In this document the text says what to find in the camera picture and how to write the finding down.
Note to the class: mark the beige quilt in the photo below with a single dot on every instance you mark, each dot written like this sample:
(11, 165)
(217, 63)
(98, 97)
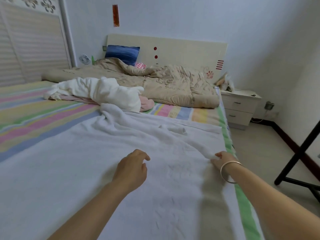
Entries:
(175, 82)

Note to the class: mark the person's right forearm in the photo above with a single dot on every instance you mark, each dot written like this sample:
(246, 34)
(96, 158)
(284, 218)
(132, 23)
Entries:
(280, 207)

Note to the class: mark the white nightstand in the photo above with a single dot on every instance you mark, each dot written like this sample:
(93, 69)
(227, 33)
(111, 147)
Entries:
(241, 107)

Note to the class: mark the dark brown baseboard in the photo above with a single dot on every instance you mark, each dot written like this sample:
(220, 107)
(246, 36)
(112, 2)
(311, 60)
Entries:
(295, 142)

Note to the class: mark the blue pillow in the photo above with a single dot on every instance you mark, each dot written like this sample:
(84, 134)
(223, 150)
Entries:
(122, 54)

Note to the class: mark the green bottle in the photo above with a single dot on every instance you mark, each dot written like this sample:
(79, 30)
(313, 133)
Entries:
(93, 60)

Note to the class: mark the pink patterned pillow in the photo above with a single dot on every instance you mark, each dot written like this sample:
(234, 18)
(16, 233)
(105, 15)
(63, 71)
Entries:
(141, 65)

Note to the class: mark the cream fleece blanket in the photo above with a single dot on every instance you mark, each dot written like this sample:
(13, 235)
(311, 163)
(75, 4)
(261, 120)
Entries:
(100, 92)

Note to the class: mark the striped pastel bed sheet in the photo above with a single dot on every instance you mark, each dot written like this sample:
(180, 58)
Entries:
(35, 112)

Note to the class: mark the red wall hanging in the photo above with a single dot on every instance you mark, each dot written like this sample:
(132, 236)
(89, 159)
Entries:
(116, 15)

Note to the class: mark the white headboard with red dots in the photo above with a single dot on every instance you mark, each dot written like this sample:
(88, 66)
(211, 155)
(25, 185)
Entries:
(185, 50)

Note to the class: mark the small white desk fan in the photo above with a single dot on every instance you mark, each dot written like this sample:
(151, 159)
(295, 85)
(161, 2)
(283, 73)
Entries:
(84, 59)

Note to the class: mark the black wall plug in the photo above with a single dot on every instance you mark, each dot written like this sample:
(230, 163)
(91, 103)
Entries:
(269, 105)

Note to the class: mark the person's left hand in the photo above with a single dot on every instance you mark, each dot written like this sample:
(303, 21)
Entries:
(131, 172)

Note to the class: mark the pink fleece blanket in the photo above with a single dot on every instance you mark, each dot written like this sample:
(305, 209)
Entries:
(147, 103)

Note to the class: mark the white towel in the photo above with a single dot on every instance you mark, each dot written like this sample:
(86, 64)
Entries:
(100, 182)

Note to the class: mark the black clothes rack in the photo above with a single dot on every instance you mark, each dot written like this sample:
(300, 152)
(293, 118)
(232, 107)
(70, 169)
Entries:
(300, 160)

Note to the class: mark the person's right hand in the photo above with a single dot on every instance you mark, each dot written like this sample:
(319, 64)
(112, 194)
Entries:
(225, 160)

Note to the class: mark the person's left forearm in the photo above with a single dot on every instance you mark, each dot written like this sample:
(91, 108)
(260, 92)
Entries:
(85, 217)

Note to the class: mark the cream plush toy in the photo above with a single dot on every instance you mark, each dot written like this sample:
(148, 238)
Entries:
(225, 82)

